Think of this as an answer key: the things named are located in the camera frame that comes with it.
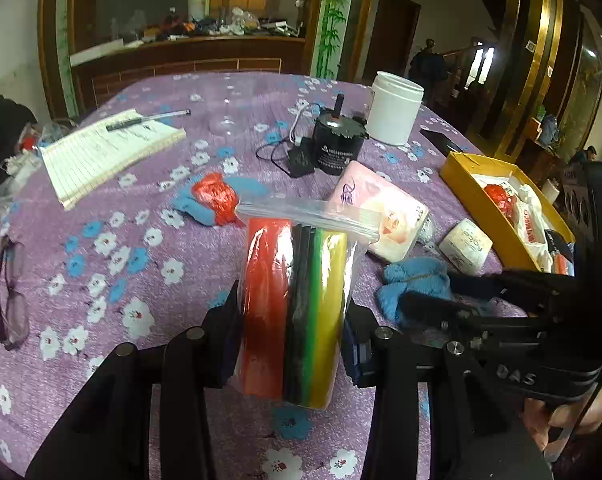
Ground standing person in dark clothes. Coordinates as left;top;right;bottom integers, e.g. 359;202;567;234
408;38;447;105

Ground red plastic bag ball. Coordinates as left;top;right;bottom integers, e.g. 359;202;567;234
484;184;517;224

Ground black power adapter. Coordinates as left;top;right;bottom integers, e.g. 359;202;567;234
287;139;315;179

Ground white plastic bag red print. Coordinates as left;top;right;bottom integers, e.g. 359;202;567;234
513;200;548;262

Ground black snack packet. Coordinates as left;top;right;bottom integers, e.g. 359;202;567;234
544;230;574;262

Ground white plastic jar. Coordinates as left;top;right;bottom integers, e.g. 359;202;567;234
366;70;423;146

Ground yellow cardboard box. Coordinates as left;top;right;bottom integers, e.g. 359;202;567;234
440;152;576;272

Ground black pen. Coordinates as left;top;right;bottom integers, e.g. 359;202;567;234
106;110;191;131

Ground wooden sideboard counter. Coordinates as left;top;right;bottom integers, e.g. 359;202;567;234
72;36;312;113

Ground purple eyeglasses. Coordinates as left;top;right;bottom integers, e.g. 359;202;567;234
0;235;30;351

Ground black smartphone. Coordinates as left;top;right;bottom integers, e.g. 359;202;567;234
420;129;464;157

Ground black electric motor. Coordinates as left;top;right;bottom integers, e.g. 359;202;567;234
311;93;369;176

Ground white face tissue pack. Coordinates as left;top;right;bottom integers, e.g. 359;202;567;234
439;219;493;275

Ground white notebook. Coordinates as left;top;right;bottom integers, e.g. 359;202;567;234
39;108;186;210

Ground bag of red yellow sponges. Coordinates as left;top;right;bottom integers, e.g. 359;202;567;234
236;197;381;410

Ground clear plastic cup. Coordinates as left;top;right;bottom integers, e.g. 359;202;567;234
209;76;255;139

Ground purple floral tablecloth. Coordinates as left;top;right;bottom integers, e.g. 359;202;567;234
0;70;532;480

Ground red and blue sponge pack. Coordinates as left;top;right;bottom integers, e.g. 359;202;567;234
552;252;574;276

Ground blue knitted cloth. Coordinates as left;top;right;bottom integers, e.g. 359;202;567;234
376;257;453;328

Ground person right hand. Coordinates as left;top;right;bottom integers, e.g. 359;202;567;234
522;388;602;454

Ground pink tissue pack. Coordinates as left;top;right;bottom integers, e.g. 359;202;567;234
329;160;429;263

